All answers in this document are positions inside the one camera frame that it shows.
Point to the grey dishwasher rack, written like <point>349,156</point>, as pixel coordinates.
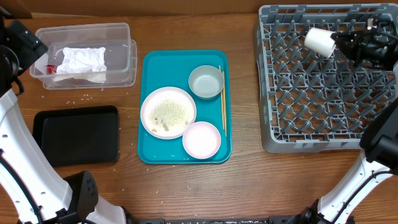
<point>311,103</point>

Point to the white paper cup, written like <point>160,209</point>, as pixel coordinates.
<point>320,41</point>

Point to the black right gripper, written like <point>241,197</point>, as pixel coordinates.
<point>355,38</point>

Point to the teal plastic tray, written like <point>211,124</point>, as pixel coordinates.
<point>163,68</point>

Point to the black tray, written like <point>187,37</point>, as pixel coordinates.
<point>78,136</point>

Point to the grey bowl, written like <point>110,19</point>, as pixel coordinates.
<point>206,81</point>

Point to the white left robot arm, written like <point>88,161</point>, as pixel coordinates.
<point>39,194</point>

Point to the white napkin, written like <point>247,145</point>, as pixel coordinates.
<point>84,64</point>

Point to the clear plastic bin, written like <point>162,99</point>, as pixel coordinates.
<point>120,56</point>

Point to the red snack wrapper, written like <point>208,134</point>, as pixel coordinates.
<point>51,69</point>

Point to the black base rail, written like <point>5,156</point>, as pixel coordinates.
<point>269,220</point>

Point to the wooden chopstick left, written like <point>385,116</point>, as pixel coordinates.
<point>221,102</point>

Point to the wooden chopstick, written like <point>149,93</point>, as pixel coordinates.
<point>221,102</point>
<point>224,107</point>

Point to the wooden chopstick right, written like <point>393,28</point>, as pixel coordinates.
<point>224,107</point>

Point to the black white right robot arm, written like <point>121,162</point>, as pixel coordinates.
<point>377,161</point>

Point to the large white dirty plate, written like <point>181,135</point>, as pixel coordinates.
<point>167,112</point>

